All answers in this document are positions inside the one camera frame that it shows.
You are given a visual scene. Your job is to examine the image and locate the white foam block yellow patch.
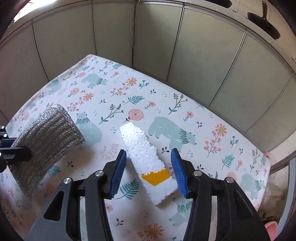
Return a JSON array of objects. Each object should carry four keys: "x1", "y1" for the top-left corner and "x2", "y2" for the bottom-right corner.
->
[{"x1": 120, "y1": 123, "x2": 178, "y2": 205}]

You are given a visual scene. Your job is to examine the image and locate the silver mesh scouring cloth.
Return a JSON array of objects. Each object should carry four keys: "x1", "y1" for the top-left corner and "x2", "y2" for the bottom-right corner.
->
[{"x1": 9, "y1": 104, "x2": 85, "y2": 200}]

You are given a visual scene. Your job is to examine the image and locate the green kitchen cabinets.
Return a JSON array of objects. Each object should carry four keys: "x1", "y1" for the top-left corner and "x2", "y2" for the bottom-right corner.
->
[{"x1": 1, "y1": 1, "x2": 295, "y2": 154}]

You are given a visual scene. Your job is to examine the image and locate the floral bear tablecloth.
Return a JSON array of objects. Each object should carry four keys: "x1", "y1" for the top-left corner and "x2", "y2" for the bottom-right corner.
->
[{"x1": 1, "y1": 55, "x2": 270, "y2": 240}]

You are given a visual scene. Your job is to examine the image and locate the pink plastic bucket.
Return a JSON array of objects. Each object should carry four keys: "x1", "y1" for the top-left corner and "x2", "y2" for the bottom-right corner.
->
[{"x1": 264, "y1": 221, "x2": 278, "y2": 241}]

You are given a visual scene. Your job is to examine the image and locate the metal shelf rack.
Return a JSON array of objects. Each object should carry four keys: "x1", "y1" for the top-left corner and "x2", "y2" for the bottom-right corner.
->
[{"x1": 270, "y1": 151, "x2": 295, "y2": 235}]

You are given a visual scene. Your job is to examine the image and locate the black frying pan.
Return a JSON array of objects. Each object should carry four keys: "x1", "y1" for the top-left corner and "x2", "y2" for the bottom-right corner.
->
[{"x1": 247, "y1": 1, "x2": 280, "y2": 40}]

